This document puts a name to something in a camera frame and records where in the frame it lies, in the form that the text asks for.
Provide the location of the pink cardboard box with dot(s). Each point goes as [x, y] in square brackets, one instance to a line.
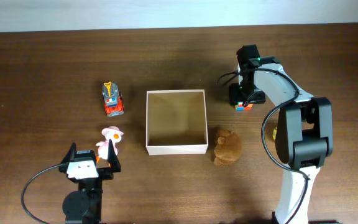
[176, 122]

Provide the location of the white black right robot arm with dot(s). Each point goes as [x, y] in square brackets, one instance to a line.
[304, 135]

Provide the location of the yellow ball with letters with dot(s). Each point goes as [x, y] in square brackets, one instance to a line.
[274, 134]

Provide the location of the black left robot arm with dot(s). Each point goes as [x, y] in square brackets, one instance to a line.
[84, 205]

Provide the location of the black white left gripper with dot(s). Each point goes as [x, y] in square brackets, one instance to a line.
[107, 173]

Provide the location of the brown plush capybara toy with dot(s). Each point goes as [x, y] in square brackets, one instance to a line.
[228, 147]

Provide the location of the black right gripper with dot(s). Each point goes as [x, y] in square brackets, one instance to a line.
[234, 97]

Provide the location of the red grey toy truck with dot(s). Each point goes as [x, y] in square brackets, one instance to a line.
[113, 102]

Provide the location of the pink duck toy with hat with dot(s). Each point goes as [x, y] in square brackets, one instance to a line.
[112, 134]

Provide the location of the multicolour puzzle cube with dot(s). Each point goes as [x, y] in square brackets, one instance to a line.
[241, 107]

